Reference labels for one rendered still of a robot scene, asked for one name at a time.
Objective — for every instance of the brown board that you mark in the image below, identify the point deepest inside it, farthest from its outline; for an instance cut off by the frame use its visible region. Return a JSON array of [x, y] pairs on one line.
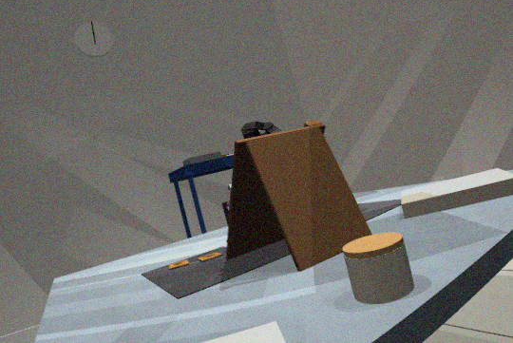
[[288, 185]]

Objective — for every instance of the beige rectangular block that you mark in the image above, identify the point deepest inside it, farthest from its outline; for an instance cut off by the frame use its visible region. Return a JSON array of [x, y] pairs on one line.
[[487, 185]]

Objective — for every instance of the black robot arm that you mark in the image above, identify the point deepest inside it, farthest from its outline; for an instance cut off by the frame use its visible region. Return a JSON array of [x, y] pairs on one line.
[[250, 130]]

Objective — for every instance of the grey cylindrical container with tan lid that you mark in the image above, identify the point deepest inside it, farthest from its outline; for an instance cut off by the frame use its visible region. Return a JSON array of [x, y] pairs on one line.
[[378, 268]]

